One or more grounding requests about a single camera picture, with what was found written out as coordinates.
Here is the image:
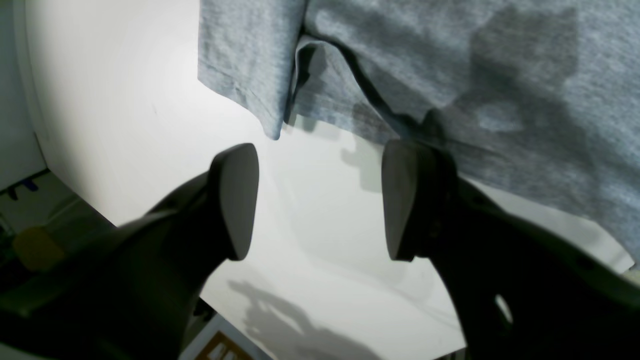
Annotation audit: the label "grey t-shirt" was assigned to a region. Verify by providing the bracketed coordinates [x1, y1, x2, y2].
[198, 0, 640, 262]

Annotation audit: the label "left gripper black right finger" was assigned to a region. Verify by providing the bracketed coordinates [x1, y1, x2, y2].
[381, 140, 640, 360]

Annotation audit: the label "image left gripper black left finger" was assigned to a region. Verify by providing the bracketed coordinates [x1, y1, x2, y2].
[0, 143, 259, 360]

